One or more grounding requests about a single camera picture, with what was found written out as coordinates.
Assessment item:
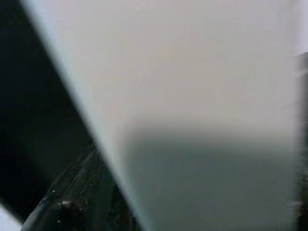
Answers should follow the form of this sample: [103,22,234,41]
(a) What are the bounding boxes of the white plastic table leg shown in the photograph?
[20,0,308,231]

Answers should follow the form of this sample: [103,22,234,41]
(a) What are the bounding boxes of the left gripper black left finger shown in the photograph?
[21,145,144,231]

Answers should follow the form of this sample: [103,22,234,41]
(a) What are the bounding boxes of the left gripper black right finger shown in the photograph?
[294,49,308,231]

